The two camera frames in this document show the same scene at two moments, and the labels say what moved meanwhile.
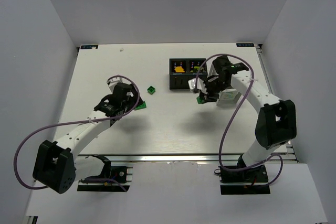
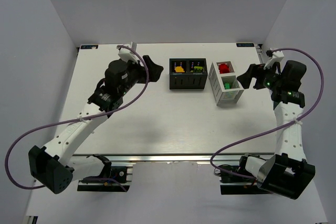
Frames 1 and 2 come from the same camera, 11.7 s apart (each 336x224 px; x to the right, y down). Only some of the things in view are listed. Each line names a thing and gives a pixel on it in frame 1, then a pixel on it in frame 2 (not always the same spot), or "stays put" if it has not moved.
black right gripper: [206, 96] → [257, 76]
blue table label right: [245, 45] stays put
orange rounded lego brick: [179, 69] stays put
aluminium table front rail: [185, 158] stays put
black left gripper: [132, 98] → [143, 70]
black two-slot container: [182, 70] stays put
